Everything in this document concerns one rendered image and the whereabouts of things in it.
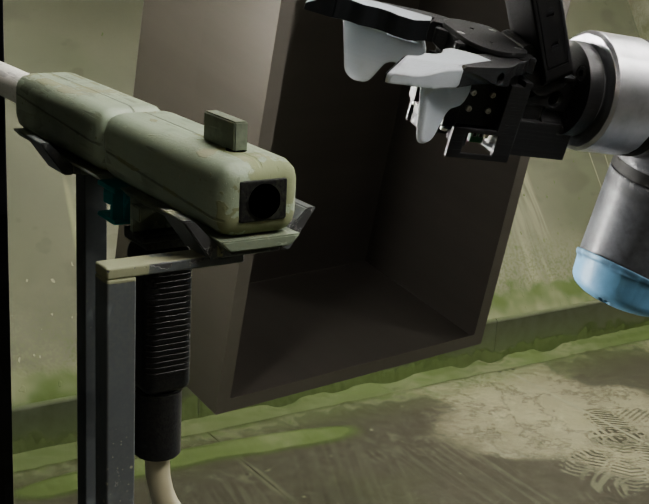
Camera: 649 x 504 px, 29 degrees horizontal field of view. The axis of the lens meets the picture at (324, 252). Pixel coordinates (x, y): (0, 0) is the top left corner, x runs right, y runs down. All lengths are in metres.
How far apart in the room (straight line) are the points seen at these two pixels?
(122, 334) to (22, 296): 2.21
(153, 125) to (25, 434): 2.12
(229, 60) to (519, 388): 1.70
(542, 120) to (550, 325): 2.64
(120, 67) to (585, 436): 1.43
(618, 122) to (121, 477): 0.46
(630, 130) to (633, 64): 0.05
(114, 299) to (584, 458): 2.40
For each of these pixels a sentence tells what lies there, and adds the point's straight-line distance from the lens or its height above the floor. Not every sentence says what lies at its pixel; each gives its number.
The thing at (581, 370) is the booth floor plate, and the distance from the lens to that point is 3.49.
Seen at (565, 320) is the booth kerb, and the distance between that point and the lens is 3.60.
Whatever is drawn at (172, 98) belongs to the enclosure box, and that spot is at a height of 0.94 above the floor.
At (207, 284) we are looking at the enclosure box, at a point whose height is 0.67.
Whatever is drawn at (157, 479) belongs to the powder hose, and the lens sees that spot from 0.81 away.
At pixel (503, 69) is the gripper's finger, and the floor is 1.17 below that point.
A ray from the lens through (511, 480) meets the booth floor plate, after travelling 2.83.
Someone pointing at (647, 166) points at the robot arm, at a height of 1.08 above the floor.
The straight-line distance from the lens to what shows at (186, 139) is 0.68.
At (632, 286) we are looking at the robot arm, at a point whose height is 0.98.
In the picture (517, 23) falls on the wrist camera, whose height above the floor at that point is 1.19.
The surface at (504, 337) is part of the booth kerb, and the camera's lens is 3.46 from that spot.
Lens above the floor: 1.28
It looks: 16 degrees down
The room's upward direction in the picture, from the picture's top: 3 degrees clockwise
